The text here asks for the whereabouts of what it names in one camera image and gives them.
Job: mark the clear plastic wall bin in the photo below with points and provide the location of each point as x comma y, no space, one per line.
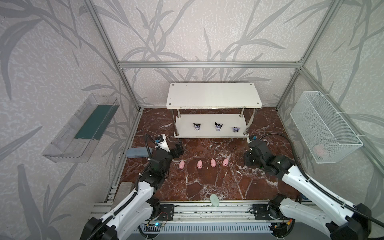
78,139

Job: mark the pink toy in basket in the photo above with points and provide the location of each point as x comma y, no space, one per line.
320,150

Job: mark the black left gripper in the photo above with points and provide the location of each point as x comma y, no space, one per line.
175,151

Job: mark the pink pig toy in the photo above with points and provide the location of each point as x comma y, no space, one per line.
225,162
199,164
182,165
213,163

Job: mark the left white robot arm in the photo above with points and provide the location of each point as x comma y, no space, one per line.
139,205

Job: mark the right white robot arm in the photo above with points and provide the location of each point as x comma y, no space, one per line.
335,217

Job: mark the white two-tier shelf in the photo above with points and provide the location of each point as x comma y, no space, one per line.
230,104

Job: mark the dark cartoon figure toy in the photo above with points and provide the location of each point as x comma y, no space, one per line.
218,126
197,126

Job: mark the pale green oval object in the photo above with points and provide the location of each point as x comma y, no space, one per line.
214,200

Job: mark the white wire mesh basket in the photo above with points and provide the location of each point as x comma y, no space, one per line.
320,123

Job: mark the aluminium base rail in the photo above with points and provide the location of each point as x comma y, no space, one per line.
183,212

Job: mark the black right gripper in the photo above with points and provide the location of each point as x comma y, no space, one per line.
250,156

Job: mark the blue fabric glasses case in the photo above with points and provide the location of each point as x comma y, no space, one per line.
137,153

